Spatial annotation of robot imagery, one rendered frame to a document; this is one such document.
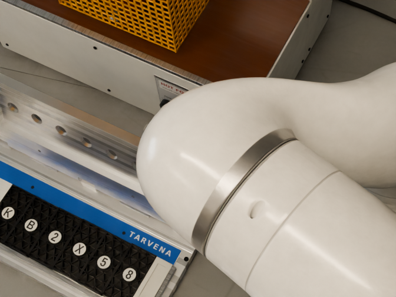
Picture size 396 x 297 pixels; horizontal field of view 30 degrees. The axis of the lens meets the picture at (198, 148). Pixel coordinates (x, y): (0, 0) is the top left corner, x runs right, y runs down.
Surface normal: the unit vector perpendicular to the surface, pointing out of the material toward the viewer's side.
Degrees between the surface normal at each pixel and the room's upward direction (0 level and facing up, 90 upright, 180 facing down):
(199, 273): 0
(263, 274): 55
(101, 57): 90
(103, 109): 0
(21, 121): 77
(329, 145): 70
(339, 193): 23
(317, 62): 0
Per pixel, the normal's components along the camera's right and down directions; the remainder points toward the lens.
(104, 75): -0.47, 0.80
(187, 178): -0.47, 0.01
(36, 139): 0.05, -0.62
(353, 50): -0.06, -0.44
